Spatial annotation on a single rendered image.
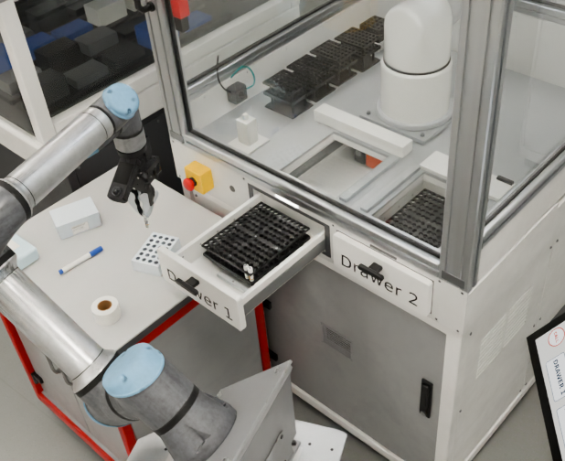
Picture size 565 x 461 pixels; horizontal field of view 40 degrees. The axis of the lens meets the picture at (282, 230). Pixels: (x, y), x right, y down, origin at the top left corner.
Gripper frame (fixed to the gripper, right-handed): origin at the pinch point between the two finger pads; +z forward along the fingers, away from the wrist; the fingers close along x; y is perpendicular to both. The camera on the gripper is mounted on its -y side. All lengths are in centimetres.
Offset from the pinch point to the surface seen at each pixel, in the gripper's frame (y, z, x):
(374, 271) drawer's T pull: 4, 6, -60
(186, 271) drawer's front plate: -10.3, 5.9, -16.6
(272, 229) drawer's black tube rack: 15.0, 10.4, -29.0
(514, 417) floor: 40, 98, -98
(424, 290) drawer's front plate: 2, 7, -73
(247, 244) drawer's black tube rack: 4.4, 7.3, -26.5
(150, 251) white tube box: 4.6, 18.3, 4.3
